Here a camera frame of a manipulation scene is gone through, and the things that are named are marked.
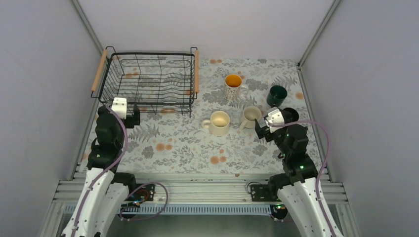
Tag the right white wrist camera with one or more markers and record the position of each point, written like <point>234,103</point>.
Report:
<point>274,119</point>

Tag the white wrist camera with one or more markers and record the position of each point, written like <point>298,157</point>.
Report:
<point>119,106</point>
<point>274,119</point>

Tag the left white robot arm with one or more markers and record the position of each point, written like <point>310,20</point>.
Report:
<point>104,188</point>

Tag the black wire dish rack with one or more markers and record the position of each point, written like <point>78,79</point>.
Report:
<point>154,82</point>

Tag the floral table mat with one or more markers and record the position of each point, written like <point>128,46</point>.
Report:
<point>217,136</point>

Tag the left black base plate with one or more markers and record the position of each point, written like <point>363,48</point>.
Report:
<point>146,193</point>

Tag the patterned white mug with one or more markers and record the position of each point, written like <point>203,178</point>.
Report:
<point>234,87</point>

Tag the dark green mug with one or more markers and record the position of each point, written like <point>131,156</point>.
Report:
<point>276,96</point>

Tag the matte black mug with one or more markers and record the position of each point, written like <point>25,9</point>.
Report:
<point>290,115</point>

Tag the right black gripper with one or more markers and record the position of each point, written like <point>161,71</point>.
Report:
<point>262,131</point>

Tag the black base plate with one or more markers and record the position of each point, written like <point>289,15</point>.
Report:
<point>262,193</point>
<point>146,193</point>

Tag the cream ribbed mug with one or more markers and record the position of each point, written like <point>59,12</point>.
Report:
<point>218,124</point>

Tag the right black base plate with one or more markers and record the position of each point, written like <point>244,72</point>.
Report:
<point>262,193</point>

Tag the aluminium rail frame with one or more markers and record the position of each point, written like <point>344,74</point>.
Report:
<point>189,188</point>

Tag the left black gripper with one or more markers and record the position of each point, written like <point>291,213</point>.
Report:
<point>132,122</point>

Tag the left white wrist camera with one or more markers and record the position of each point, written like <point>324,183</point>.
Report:
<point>119,106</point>

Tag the beige mug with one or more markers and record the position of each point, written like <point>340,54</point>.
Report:
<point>249,116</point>

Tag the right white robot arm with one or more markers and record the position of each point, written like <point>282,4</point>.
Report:
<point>298,188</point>

